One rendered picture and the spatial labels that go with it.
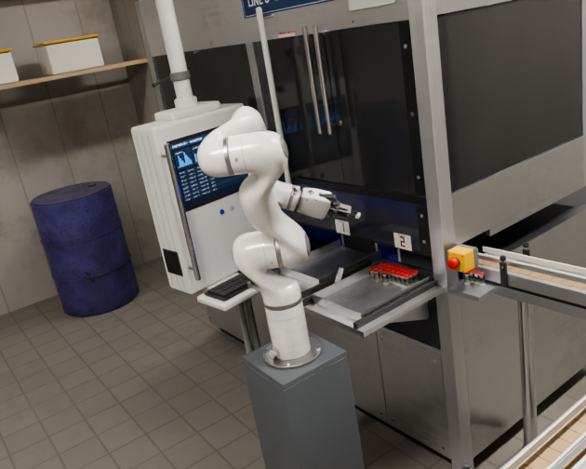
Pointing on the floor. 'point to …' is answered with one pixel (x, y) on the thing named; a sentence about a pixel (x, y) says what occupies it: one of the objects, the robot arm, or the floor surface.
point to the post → (441, 221)
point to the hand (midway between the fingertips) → (343, 211)
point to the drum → (86, 247)
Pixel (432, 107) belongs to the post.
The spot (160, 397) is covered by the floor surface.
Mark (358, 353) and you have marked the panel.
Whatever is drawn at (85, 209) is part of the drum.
